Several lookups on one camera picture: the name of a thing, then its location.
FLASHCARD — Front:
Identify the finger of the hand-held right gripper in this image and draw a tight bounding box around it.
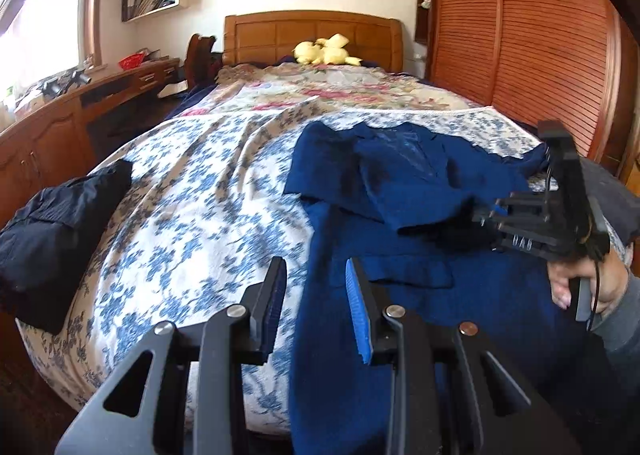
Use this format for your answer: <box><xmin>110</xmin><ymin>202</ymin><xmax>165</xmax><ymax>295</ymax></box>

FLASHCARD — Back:
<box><xmin>499</xmin><ymin>191</ymin><xmax>552</xmax><ymax>216</ymax></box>
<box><xmin>471</xmin><ymin>211</ymin><xmax>551</xmax><ymax>237</ymax></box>

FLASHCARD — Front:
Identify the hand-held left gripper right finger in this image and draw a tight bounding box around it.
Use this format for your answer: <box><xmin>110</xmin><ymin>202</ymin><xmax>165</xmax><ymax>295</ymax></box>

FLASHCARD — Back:
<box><xmin>345</xmin><ymin>257</ymin><xmax>583</xmax><ymax>455</ymax></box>

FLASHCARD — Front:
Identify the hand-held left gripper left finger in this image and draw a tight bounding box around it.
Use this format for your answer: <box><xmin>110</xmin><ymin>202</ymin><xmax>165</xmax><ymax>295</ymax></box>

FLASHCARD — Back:
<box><xmin>54</xmin><ymin>257</ymin><xmax>288</xmax><ymax>455</ymax></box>

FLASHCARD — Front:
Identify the blue knit garment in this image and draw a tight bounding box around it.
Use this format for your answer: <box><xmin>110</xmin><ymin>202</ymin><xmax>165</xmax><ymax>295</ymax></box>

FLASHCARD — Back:
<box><xmin>282</xmin><ymin>121</ymin><xmax>608</xmax><ymax>455</ymax></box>

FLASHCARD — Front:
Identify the person's right forearm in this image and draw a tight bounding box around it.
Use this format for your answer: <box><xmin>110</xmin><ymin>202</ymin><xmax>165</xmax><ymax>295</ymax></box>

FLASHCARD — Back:
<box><xmin>582</xmin><ymin>271</ymin><xmax>640</xmax><ymax>372</ymax></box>

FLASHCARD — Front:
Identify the person's right hand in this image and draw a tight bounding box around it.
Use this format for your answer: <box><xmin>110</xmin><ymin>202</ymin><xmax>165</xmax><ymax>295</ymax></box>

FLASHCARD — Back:
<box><xmin>547</xmin><ymin>252</ymin><xmax>632</xmax><ymax>323</ymax></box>

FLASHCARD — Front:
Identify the dark grey cloth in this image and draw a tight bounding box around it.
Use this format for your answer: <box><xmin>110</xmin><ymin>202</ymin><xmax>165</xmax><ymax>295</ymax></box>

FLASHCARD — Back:
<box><xmin>580</xmin><ymin>160</ymin><xmax>640</xmax><ymax>241</ymax></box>

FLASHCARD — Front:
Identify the wooden door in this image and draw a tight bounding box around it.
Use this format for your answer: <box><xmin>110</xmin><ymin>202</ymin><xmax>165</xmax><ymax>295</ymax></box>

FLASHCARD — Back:
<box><xmin>617</xmin><ymin>15</ymin><xmax>640</xmax><ymax>186</ymax></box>

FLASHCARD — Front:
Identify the wooden bed with floral cover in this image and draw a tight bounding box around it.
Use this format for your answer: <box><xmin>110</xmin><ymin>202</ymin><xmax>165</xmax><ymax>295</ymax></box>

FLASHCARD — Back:
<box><xmin>15</xmin><ymin>105</ymin><xmax>631</xmax><ymax>436</ymax></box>

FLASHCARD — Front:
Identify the louvered wooden wardrobe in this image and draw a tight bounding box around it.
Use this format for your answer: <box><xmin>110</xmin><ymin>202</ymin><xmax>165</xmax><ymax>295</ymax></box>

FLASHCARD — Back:
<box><xmin>415</xmin><ymin>0</ymin><xmax>623</xmax><ymax>180</ymax></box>

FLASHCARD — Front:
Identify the pink floral quilt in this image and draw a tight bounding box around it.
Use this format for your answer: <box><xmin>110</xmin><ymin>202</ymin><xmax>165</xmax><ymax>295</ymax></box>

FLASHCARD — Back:
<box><xmin>177</xmin><ymin>62</ymin><xmax>483</xmax><ymax>123</ymax></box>

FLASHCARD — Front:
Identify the navy bed sheet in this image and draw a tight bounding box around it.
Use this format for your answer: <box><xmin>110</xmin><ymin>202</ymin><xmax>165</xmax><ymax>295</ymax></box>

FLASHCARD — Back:
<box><xmin>170</xmin><ymin>84</ymin><xmax>221</xmax><ymax>116</ymax></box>

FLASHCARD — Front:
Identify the black folded garment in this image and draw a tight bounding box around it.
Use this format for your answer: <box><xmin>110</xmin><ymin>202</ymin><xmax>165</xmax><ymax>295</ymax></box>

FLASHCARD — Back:
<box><xmin>0</xmin><ymin>159</ymin><xmax>135</xmax><ymax>336</ymax></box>

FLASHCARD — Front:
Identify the yellow plush toy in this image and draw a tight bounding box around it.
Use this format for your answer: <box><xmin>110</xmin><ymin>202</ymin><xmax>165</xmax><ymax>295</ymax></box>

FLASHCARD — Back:
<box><xmin>292</xmin><ymin>33</ymin><xmax>363</xmax><ymax>67</ymax></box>

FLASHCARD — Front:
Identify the dark wooden chair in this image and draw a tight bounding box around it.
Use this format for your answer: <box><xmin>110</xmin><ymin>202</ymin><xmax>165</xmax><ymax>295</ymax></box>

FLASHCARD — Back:
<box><xmin>184</xmin><ymin>33</ymin><xmax>223</xmax><ymax>88</ymax></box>

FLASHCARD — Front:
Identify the wooden bed headboard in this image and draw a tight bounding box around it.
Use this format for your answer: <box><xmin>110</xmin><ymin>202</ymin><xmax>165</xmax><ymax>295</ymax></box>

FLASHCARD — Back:
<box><xmin>222</xmin><ymin>10</ymin><xmax>405</xmax><ymax>73</ymax></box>

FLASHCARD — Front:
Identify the wooden desk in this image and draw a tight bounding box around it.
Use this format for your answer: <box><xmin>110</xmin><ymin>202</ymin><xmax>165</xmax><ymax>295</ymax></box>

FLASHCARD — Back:
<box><xmin>0</xmin><ymin>57</ymin><xmax>181</xmax><ymax>231</ymax></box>

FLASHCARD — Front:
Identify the black metal gadget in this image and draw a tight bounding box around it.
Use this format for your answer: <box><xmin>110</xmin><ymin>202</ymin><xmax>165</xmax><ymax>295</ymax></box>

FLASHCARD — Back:
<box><xmin>42</xmin><ymin>69</ymin><xmax>93</xmax><ymax>96</ymax></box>

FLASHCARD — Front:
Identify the row of books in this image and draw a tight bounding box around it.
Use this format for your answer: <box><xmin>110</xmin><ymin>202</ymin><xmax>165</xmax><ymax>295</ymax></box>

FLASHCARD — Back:
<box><xmin>121</xmin><ymin>0</ymin><xmax>176</xmax><ymax>22</ymax></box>

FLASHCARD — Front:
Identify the window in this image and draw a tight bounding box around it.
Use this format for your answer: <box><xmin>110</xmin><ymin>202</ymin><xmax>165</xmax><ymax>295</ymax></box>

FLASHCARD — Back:
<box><xmin>0</xmin><ymin>0</ymin><xmax>101</xmax><ymax>100</ymax></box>

